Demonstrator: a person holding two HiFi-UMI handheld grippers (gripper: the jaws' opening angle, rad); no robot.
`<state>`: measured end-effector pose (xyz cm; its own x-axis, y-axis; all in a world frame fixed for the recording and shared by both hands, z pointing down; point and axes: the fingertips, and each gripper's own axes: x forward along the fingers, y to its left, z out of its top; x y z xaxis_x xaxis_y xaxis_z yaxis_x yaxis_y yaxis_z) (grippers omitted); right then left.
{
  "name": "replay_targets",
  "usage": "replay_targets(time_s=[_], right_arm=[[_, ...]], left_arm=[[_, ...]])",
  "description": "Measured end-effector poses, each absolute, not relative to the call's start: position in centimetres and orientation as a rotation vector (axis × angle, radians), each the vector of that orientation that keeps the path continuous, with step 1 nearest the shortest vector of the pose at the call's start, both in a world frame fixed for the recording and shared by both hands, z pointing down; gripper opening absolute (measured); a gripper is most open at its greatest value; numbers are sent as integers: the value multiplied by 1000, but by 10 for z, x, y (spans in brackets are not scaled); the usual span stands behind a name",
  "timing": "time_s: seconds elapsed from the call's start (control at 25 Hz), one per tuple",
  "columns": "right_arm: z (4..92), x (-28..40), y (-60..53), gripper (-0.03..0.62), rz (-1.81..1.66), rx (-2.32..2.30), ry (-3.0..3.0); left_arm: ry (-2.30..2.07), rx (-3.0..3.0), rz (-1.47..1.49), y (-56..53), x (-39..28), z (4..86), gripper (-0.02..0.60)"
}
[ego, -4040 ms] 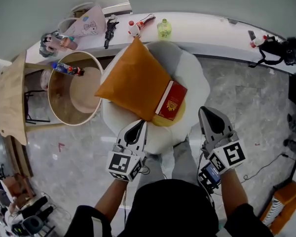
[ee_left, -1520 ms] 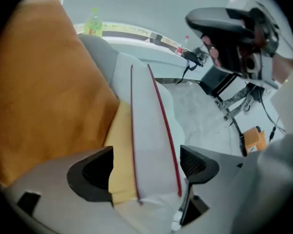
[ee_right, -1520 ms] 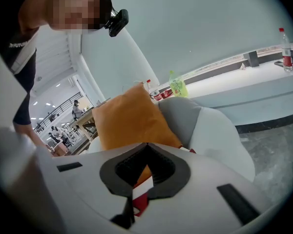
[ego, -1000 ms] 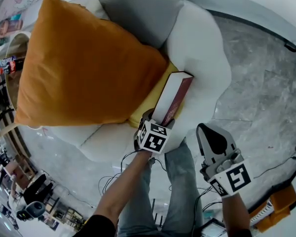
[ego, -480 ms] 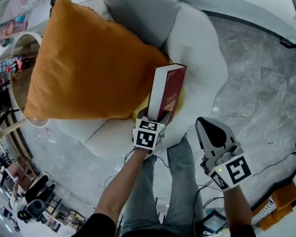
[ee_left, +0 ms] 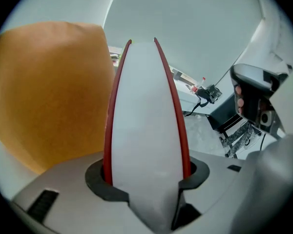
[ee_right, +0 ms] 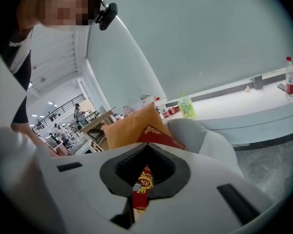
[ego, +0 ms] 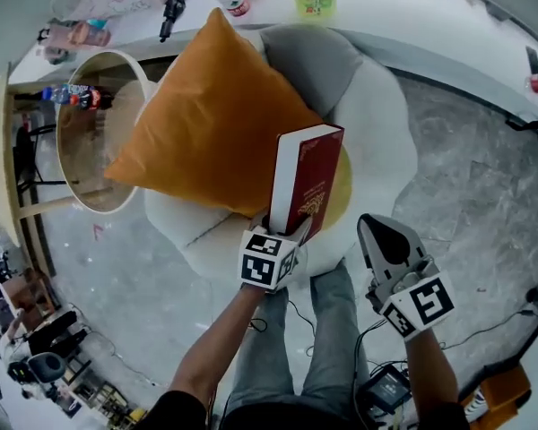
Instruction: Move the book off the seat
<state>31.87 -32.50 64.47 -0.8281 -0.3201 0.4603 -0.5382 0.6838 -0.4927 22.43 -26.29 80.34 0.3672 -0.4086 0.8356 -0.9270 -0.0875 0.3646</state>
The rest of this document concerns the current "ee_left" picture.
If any person's right hand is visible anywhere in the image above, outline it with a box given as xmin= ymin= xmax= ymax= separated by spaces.
xmin=234 ymin=85 xmax=246 ymax=114

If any black side table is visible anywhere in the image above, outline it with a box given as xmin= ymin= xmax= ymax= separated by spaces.
xmin=207 ymin=93 xmax=245 ymax=133

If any white desk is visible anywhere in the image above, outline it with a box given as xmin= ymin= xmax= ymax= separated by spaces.
xmin=168 ymin=66 xmax=212 ymax=118

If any orange seat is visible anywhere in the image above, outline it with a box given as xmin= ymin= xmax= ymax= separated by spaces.
xmin=0 ymin=21 xmax=116 ymax=176

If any ceiling light strip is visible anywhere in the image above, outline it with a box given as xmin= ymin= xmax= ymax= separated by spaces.
xmin=103 ymin=0 xmax=123 ymax=29

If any black bag with strap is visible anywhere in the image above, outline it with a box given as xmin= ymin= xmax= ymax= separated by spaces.
xmin=184 ymin=83 xmax=223 ymax=117

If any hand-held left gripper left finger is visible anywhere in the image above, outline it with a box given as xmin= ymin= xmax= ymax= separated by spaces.
xmin=11 ymin=151 xmax=149 ymax=234

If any person's camouflage trouser leg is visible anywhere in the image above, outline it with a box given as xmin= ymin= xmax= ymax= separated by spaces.
xmin=219 ymin=120 xmax=258 ymax=158

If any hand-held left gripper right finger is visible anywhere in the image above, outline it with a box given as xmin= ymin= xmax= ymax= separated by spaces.
xmin=171 ymin=151 xmax=248 ymax=231

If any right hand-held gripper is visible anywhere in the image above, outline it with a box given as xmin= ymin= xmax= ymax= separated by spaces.
xmin=229 ymin=63 xmax=293 ymax=140

